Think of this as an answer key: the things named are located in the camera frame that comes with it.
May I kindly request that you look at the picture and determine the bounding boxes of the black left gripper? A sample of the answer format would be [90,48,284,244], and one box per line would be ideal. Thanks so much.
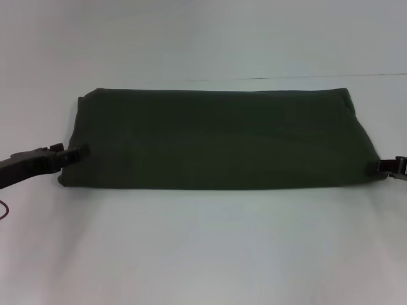
[0,142,91,191]

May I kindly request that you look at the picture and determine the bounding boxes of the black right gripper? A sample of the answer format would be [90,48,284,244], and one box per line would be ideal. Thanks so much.
[375,154,407,192]

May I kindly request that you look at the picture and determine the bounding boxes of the dark green shirt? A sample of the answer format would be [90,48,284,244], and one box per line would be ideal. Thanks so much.
[57,87,387,192]

